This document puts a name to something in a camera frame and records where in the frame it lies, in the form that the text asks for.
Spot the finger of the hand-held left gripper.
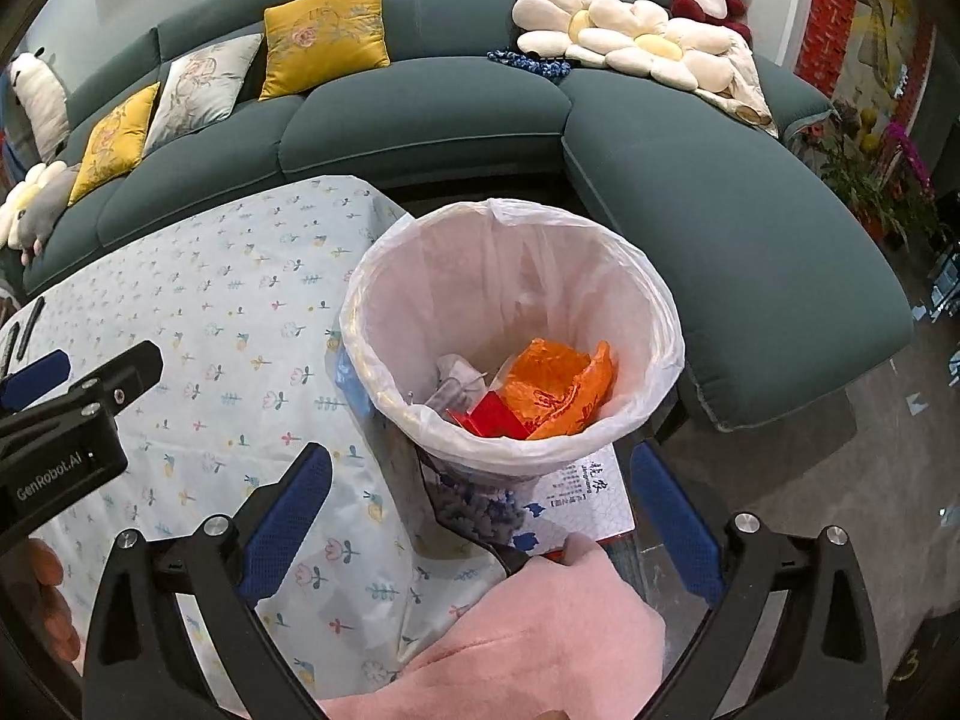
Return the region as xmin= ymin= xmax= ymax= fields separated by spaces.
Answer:
xmin=0 ymin=340 xmax=164 ymax=445
xmin=0 ymin=356 xmax=74 ymax=412

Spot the white daisy plush cushion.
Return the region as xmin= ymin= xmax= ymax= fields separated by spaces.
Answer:
xmin=512 ymin=0 xmax=612 ymax=57
xmin=566 ymin=0 xmax=740 ymax=96

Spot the white box with blue birds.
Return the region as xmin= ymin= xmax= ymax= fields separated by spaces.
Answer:
xmin=420 ymin=442 xmax=637 ymax=552

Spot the yellow flower wall painting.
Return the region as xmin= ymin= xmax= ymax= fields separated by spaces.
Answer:
xmin=832 ymin=0 xmax=927 ymax=136

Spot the pale grey floral cushion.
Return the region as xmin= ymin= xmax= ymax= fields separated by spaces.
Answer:
xmin=142 ymin=34 xmax=263 ymax=155

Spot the magenta orchid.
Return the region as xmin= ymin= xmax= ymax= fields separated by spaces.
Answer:
xmin=885 ymin=124 xmax=935 ymax=192

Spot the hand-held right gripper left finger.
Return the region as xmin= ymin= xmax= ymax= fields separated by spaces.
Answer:
xmin=79 ymin=442 xmax=335 ymax=720

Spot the red wall decoration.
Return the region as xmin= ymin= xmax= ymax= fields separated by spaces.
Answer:
xmin=795 ymin=0 xmax=860 ymax=87

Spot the red and white box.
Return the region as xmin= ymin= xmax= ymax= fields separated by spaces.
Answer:
xmin=446 ymin=390 xmax=530 ymax=437

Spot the large yellow embroidered cushion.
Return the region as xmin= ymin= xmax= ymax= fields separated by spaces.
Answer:
xmin=260 ymin=0 xmax=392 ymax=101

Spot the pale floral tablecloth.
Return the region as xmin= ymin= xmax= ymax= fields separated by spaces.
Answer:
xmin=0 ymin=175 xmax=511 ymax=720

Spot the orange plastic packet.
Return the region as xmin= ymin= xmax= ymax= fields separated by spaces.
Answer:
xmin=495 ymin=337 xmax=617 ymax=440

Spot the small yellow embroidered cushion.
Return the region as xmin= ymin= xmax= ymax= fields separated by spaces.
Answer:
xmin=67 ymin=82 xmax=161 ymax=207

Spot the person's pink clothing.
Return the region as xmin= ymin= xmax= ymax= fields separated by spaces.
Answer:
xmin=315 ymin=532 xmax=668 ymax=720

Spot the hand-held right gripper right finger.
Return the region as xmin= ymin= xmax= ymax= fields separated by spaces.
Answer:
xmin=628 ymin=435 xmax=886 ymax=720

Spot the black and white panda plush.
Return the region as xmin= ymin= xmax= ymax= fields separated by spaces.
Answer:
xmin=9 ymin=49 xmax=72 ymax=166

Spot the green potted plant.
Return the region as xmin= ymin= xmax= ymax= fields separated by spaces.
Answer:
xmin=806 ymin=101 xmax=946 ymax=248

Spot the person's left hand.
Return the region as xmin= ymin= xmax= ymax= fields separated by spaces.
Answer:
xmin=26 ymin=536 xmax=82 ymax=653

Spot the grey plush toy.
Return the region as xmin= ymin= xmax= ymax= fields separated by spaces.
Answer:
xmin=15 ymin=165 xmax=81 ymax=267

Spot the small white flower cushion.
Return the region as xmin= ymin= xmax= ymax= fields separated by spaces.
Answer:
xmin=0 ymin=163 xmax=68 ymax=248

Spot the bin with white plastic liner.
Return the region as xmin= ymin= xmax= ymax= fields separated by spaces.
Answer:
xmin=339 ymin=197 xmax=685 ymax=477

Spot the dark green sofa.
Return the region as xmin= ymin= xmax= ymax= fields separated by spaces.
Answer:
xmin=19 ymin=0 xmax=916 ymax=436

